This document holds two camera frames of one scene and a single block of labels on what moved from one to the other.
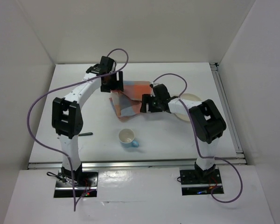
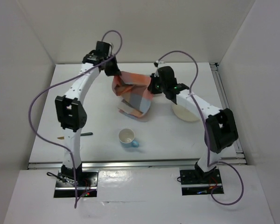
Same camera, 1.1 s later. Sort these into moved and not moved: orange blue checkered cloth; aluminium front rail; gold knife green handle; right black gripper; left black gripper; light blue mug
Moved: orange blue checkered cloth; left black gripper; right black gripper
Not moved: light blue mug; aluminium front rail; gold knife green handle
